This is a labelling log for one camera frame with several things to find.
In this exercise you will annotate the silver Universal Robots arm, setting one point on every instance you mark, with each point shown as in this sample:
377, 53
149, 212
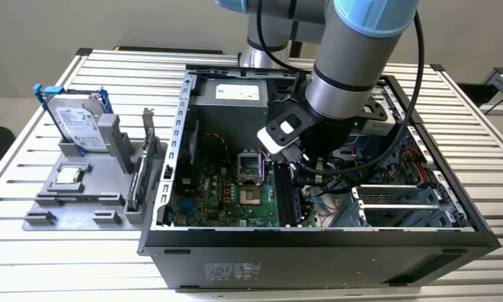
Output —
344, 63

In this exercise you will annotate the metal locking lever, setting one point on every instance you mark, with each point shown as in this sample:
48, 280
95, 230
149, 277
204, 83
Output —
261, 170

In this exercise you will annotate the black open PC case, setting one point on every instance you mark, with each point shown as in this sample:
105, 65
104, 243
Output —
277, 261

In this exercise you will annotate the grey parts rack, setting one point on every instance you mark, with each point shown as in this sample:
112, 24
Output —
96, 185

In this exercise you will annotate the CPU socket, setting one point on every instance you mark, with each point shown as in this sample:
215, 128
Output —
252, 195

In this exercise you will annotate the silver CPU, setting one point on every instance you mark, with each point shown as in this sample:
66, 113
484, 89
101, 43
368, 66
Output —
70, 176

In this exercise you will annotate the green motherboard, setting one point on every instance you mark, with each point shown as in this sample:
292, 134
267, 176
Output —
209, 195

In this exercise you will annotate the metal disk bay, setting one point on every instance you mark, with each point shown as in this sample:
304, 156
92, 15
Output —
385, 188

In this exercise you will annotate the green graphics card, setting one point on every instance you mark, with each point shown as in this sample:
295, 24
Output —
139, 185

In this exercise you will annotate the hard disk in blue carrier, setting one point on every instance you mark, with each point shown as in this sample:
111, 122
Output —
75, 119

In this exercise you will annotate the grey power supply unit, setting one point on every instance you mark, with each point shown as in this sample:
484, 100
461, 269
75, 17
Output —
231, 119

